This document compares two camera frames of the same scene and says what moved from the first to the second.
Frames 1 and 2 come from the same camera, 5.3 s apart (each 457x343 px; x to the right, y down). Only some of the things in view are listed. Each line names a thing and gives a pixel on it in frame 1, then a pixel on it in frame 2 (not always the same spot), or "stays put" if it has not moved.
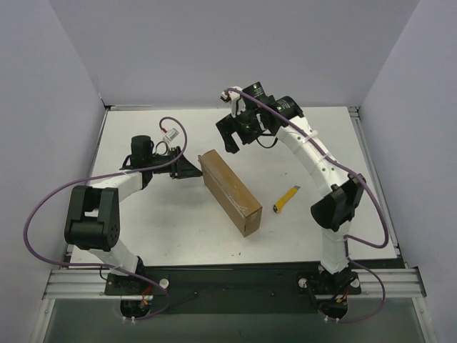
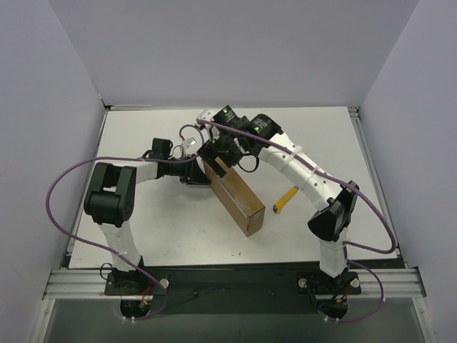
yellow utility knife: x=278 y=206 stays put
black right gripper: x=230 y=126 -> x=217 y=153
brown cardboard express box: x=240 y=204 stays put
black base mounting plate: x=237 y=289 stays put
